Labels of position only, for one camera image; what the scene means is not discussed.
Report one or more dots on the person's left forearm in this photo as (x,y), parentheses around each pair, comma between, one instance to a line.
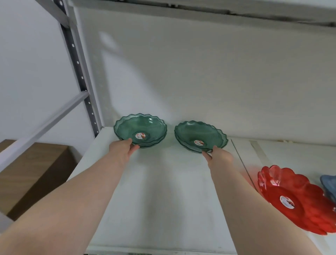
(65,207)

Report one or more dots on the green scalloped plastic bowl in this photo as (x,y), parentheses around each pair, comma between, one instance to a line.
(195,132)
(187,147)
(143,127)
(154,144)

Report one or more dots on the person's right forearm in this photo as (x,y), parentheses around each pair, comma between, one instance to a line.
(252,210)

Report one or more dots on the person's right hand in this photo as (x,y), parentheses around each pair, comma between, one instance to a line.
(220,158)

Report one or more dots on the brown cardboard box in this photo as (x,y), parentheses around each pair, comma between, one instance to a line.
(34,173)

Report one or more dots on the person's right thumb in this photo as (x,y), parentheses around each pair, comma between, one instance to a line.
(215,149)

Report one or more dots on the grey metal shelf cross beam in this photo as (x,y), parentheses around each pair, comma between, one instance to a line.
(39,131)

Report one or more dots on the grey perforated metal shelf upright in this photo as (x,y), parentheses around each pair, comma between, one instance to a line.
(76,60)

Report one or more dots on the person's left hand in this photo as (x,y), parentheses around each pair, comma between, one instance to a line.
(120,153)

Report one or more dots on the white overhead shelf board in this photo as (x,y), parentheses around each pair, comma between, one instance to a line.
(204,10)

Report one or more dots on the blue scalloped plastic bowl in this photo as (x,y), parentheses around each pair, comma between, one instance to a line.
(329,185)

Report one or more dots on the person's left thumb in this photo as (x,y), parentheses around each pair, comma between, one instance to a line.
(129,142)

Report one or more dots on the red scalloped plastic bowl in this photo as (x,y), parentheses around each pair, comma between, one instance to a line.
(294,199)

